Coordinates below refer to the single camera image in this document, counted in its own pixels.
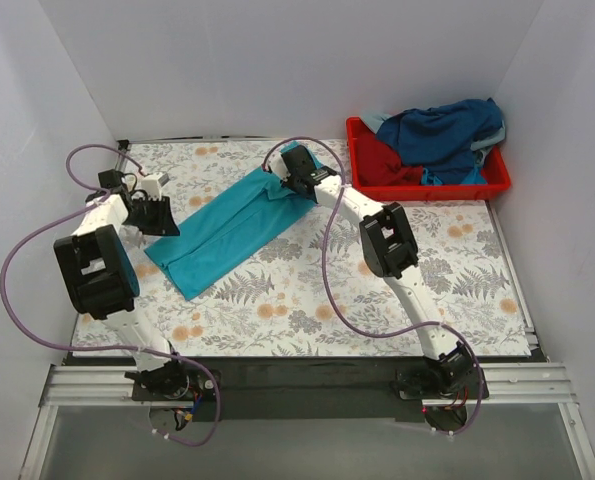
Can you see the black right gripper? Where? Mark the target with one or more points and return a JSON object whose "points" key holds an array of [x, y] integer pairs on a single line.
{"points": [[295, 161]]}

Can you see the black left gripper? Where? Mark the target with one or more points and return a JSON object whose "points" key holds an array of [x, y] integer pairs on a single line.
{"points": [[147, 211]]}

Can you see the teal t shirt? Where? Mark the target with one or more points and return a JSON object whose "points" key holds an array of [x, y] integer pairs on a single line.
{"points": [[227, 231]]}

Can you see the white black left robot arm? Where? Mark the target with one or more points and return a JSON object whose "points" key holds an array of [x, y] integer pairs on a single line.
{"points": [[102, 282]]}

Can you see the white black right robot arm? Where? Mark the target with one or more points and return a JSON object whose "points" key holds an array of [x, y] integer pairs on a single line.
{"points": [[390, 252]]}

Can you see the red t shirt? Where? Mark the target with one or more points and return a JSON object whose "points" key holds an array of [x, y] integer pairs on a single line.
{"points": [[378, 165]]}

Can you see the floral patterned table mat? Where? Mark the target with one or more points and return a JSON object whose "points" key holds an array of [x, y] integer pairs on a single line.
{"points": [[275, 302]]}

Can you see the dark blue t shirt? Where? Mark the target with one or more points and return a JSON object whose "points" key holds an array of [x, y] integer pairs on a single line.
{"points": [[442, 175]]}

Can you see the red plastic bin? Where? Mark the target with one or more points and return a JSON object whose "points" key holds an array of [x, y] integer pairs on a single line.
{"points": [[494, 173]]}

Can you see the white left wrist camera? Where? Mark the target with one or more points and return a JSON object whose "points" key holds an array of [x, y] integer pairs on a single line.
{"points": [[153, 184]]}

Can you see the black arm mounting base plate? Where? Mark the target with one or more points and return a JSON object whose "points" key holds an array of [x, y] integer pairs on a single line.
{"points": [[308, 388]]}

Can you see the aluminium frame rail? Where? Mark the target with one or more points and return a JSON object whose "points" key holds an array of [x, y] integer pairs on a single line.
{"points": [[508, 383]]}

